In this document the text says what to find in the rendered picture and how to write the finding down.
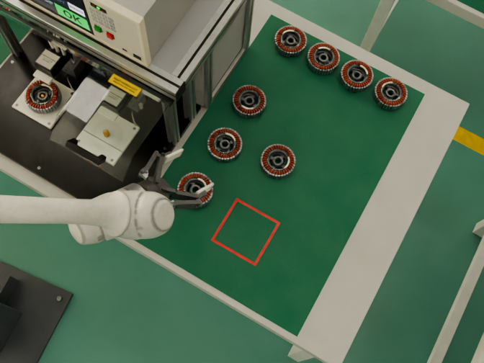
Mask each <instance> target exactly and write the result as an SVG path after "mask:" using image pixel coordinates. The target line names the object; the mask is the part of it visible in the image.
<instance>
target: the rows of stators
mask: <svg viewBox="0 0 484 363"><path fill-rule="evenodd" d="M287 36H288V37H287ZM285 37H287V39H286V40H285V41H284V40H283V39H284V38H285ZM295 38H296V40H297V42H295ZM288 41H292V43H290V42H288ZM306 44H307V38H306V35H305V33H304V32H303V31H302V30H301V29H300V28H297V27H296V26H293V27H292V25H290V26H289V25H288V26H285V27H282V28H280V29H279V30H278V31H277V33H276V35H275V38H274V47H275V49H276V50H277V52H279V54H280V53H281V55H283V56H284V57H285V56H286V57H288V56H289V57H288V58H290V57H291V58H293V56H294V57H296V56H298V55H300V54H302V53H303V52H304V50H305V46H306ZM295 45H297V46H295ZM294 46H295V47H294ZM319 53H321V54H320V55H319V56H317V54H319ZM328 56H329V57H330V59H331V61H329V60H328ZM321 58H325V60H322V59H321ZM316 59H317V60H318V61H317V60H316ZM306 61H307V64H308V67H309V69H311V71H313V72H314V73H318V74H321V75H328V74H330V73H333V72H334V71H335V70H336V68H337V66H338V64H339V61H340V55H339V52H338V51H337V49H336V48H335V47H334V46H333V45H331V44H328V43H325V42H324V43H322V42H321V43H316V44H315V45H313V46H312V47H311V48H310V49H309V51H308V55H307V58H306ZM327 63H328V64H327ZM325 64H326V65H325ZM351 71H352V74H351V76H350V77H349V72H351ZM360 72H361V73H360ZM354 75H357V76H358V78H356V77H355V76H354ZM373 77H374V75H373V70H372V68H370V66H369V65H368V64H367V63H364V61H361V60H351V61H348V62H346V63H345V64H344V65H343V67H342V69H341V72H340V74H339V79H340V82H341V84H342V86H344V88H345V89H347V90H348V89H349V91H352V92H362V91H365V90H366V89H368V87H369V86H370V84H371V83H372V80H373ZM361 78H364V80H363V81H361V82H359V81H360V80H361ZM404 85H405V84H403V82H400V80H398V79H395V78H392V77H387V78H383V79H381V80H379V81H378V82H377V84H376V86H375V88H374V90H373V99H374V100H375V103H376V104H377V105H378V106H380V107H382V108H383V109H384V108H385V109H386V110H395V109H397V108H400V107H401V106H402V105H403V103H404V102H405V101H406V99H407V95H408V91H407V88H406V86H404ZM385 88H386V89H387V90H386V91H385V93H384V94H383V93H382V90H383V89H385ZM395 91H396V93H395ZM388 92H390V93H391V94H392V95H389V94H388ZM395 96H397V99H395V100H392V99H393V98H394V97H395Z"/></svg>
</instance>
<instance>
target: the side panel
mask: <svg viewBox="0 0 484 363"><path fill-rule="evenodd" d="M253 11H254V0H248V1H247V2H246V4H245V5H244V6H243V8H242V10H241V11H240V12H239V14H238V15H237V17H236V18H235V19H234V21H233V22H232V24H231V25H230V27H229V28H228V30H227V31H226V32H225V34H224V35H223V37H222V38H221V40H220V41H219V43H218V44H217V45H216V47H215V48H214V50H213V51H212V52H211V54H210V56H209V57H208V58H207V60H206V61H205V108H207V109H208V108H209V106H210V104H212V102H213V100H214V99H215V97H216V96H217V95H218V93H219V91H220V90H221V89H222V87H223V85H224V84H225V82H226V81H227V80H228V78H229V76H230V75H231V74H232V72H233V70H234V69H235V68H236V66H237V65H238V63H239V62H240V60H241V59H242V57H243V56H244V54H245V53H246V50H248V48H249V42H250V36H251V24H252V17H253Z"/></svg>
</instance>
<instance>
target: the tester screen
mask: <svg viewBox="0 0 484 363"><path fill-rule="evenodd" d="M33 1H35V0H33ZM41 1H43V2H45V3H46V4H48V5H50V6H52V7H53V8H54V10H55V11H54V10H52V9H50V8H48V7H46V6H45V5H43V4H41V3H40V2H38V1H35V2H37V3H38V4H40V5H42V6H44V7H45V8H47V9H49V10H51V11H53V12H55V13H56V14H59V13H58V11H57V9H56V7H55V4H54V3H56V4H58V5H59V6H61V7H63V8H65V9H67V10H69V11H70V12H73V13H74V14H76V15H78V16H80V17H82V18H84V19H85V20H87V18H86V15H85V17H84V16H82V15H80V14H78V13H76V12H75V11H73V10H71V9H69V8H68V7H66V6H64V5H62V4H60V3H58V2H57V1H54V0H41ZM65 1H67V2H68V3H70V4H73V5H74V6H76V7H78V8H80V9H82V10H83V11H84V8H83V5H82V3H81V0H65ZM84 14H85V12H84ZM59 15H60V14H59ZM61 16H62V15H61ZM62 17H64V16H62ZM64 18H65V17H64ZM66 19H67V18H66ZM67 20H69V19H67ZM69 21H70V20H69ZM71 22H72V21H71ZM73 23H75V22H73ZM75 24H76V23H75ZM77 25H78V24H77ZM79 26H80V25H79ZM80 27H81V26H80ZM83 28H84V27H83ZM84 29H85V30H86V28H84ZM88 31H89V30H88ZM90 32H91V30H90Z"/></svg>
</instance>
